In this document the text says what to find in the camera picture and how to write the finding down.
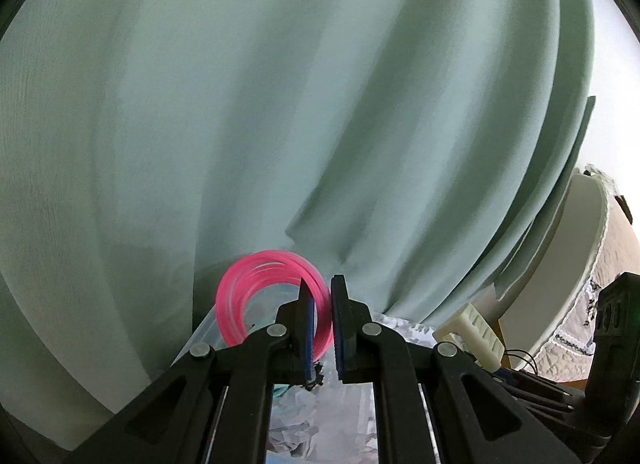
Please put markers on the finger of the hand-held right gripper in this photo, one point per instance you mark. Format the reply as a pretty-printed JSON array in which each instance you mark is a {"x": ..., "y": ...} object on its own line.
[
  {"x": 547, "y": 409},
  {"x": 545, "y": 386}
]

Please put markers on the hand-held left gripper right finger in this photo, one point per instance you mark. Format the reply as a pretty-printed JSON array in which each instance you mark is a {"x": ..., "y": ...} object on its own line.
[{"x": 340, "y": 334}]

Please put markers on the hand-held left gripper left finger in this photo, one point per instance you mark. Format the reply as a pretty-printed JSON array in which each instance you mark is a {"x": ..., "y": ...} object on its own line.
[{"x": 307, "y": 339}]

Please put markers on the grey floral tablecloth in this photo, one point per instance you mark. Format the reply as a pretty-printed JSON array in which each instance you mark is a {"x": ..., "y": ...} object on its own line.
[{"x": 405, "y": 329}]

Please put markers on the white ribbed plastic block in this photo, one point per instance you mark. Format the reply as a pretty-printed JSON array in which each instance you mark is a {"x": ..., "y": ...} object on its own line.
[{"x": 472, "y": 336}]

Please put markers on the beige quilted lace cloth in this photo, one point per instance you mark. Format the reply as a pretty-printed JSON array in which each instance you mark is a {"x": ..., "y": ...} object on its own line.
[{"x": 615, "y": 254}]

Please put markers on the white chair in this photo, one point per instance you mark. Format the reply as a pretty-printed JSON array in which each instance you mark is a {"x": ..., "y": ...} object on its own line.
[{"x": 560, "y": 264}]

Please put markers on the pale green curtain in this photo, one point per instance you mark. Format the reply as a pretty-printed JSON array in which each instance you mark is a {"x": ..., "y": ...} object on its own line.
[{"x": 250, "y": 119}]

